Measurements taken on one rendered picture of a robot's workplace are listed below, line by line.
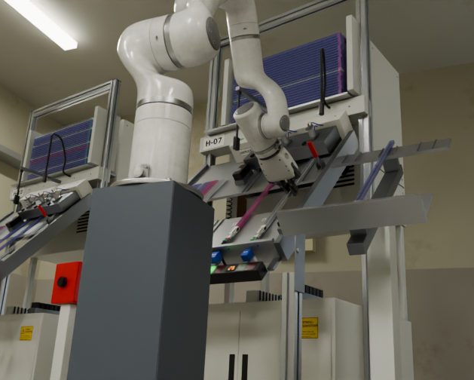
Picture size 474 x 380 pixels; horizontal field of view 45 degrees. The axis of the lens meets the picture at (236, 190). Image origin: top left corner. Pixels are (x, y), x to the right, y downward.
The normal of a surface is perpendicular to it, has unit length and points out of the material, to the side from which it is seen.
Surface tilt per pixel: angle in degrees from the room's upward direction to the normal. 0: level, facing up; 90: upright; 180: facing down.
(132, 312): 90
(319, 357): 90
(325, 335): 90
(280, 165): 147
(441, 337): 90
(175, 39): 123
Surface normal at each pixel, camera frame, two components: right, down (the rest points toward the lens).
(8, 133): 0.92, -0.08
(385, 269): -0.52, -0.30
